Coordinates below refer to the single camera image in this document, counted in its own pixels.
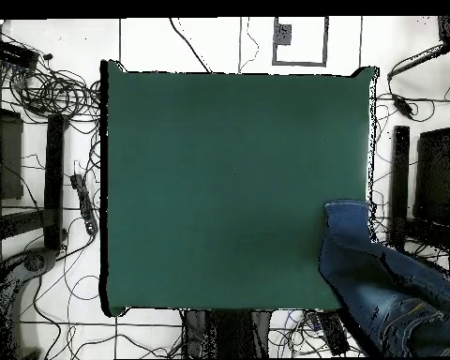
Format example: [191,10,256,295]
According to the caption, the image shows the blue denim jeans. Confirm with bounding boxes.
[317,199,450,359]

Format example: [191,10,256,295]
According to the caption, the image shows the black flat box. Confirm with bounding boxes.
[412,126,450,228]

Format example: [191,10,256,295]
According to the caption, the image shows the dark green table cloth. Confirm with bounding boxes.
[98,59,378,318]

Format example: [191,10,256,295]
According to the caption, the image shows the black power strip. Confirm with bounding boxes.
[69,172,99,236]

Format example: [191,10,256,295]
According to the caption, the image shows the black rectangular device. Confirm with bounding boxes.
[316,309,351,356]

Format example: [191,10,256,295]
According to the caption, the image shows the small grey square plate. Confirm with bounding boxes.
[273,22,293,47]

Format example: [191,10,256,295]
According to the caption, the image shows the black grey stand base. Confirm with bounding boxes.
[0,247,58,359]

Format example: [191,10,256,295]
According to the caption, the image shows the black power adapter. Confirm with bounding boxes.
[391,93,416,118]

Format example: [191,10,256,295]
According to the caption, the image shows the black rod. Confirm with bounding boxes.
[386,41,450,82]

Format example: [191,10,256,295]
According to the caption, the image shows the black power box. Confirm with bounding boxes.
[0,37,41,71]

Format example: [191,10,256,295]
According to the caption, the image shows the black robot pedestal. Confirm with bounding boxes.
[181,308,273,359]

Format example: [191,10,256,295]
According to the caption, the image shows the grey square frame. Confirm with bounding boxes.
[271,15,329,68]

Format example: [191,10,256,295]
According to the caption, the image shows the black stand frame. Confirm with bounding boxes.
[0,112,68,251]
[387,125,450,253]

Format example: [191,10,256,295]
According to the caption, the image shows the tangled black cable bundle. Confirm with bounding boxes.
[7,63,102,125]

